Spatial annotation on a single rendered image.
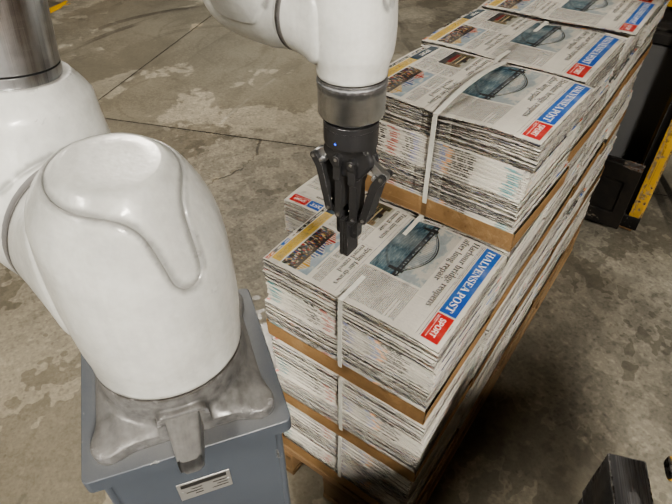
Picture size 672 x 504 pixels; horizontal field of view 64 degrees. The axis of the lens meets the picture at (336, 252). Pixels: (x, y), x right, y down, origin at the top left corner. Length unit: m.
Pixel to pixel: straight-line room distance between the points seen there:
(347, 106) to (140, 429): 0.43
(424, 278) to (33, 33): 0.69
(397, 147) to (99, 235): 0.73
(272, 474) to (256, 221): 1.85
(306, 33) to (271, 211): 1.88
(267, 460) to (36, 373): 1.52
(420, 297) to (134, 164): 0.60
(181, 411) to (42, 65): 0.35
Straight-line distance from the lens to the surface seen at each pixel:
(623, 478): 0.86
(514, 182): 0.97
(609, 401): 1.99
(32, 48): 0.58
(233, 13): 0.74
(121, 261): 0.44
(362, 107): 0.68
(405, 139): 1.05
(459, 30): 1.38
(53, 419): 1.96
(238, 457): 0.64
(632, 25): 1.52
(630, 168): 2.45
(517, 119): 0.99
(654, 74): 2.53
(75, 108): 0.59
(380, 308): 0.91
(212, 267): 0.47
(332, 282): 0.95
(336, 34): 0.64
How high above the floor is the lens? 1.50
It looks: 41 degrees down
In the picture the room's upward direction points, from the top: straight up
